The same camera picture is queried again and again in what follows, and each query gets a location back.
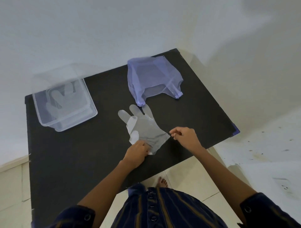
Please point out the person's left hand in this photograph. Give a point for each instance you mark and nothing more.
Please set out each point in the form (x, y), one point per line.
(135, 156)

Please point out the person's right hand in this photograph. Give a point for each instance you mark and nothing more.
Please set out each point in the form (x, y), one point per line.
(188, 138)

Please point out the person's right fingers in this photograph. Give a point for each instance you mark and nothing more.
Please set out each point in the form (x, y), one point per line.
(176, 133)

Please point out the person's left fingers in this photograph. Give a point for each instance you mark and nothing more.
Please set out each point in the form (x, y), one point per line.
(142, 146)

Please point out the clear plastic disposable glove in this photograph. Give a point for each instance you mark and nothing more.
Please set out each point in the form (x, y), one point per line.
(145, 129)

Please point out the person's left forearm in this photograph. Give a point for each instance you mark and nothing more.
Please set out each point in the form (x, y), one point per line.
(105, 188)

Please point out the person's right forearm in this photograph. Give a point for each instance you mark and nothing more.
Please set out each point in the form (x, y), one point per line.
(223, 176)

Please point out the person's bare foot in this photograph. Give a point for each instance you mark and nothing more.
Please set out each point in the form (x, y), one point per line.
(161, 182)

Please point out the blue tape piece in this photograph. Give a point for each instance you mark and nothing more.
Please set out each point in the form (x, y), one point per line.
(235, 131)

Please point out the purple plastic bag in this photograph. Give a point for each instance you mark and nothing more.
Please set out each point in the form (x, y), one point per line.
(152, 77)

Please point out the dark striped button shirt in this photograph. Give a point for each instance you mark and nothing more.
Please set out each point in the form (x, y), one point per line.
(169, 211)

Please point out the clear plastic container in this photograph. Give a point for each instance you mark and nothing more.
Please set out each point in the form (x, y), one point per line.
(67, 117)

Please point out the clear gloves bundle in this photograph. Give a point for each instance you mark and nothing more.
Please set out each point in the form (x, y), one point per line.
(60, 103)

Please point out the white wall socket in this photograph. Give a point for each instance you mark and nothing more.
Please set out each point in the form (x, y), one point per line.
(284, 186)

